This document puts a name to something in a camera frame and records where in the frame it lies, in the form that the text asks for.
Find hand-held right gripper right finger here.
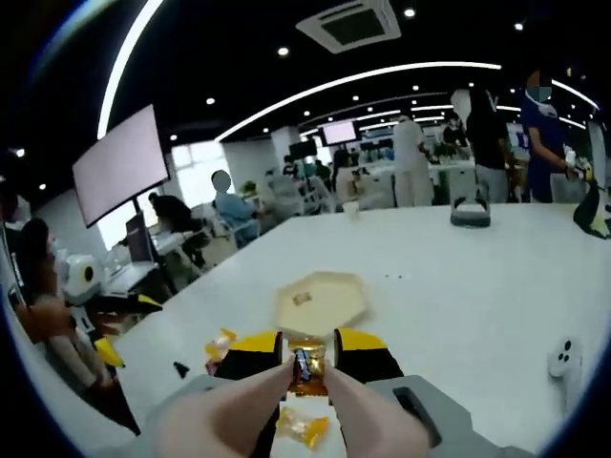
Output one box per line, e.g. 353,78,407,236
333,327,478,452

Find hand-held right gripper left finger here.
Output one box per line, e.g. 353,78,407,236
142,328,285,448

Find large yellow food packet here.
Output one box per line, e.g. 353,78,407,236
204,327,239,362

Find olive gold food candy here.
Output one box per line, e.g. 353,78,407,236
284,336,331,398

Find beige hexagonal container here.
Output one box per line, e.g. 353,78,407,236
275,270,369,341

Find person's left hand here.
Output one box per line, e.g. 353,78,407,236
16,299,80,344

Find dark desk monitor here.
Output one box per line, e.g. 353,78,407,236
124,212,155,264

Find large display screen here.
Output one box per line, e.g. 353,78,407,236
71,103,172,229

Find white handheld controller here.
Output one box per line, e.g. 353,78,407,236
547,336,585,419

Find white counter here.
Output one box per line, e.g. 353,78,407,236
427,159,478,206

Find curved ceiling light strip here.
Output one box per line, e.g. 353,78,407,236
96,0,166,140
214,60,503,143

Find ceiling air vent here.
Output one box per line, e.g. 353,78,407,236
294,0,403,54

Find wall monitor screen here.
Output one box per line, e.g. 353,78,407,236
319,119,359,147

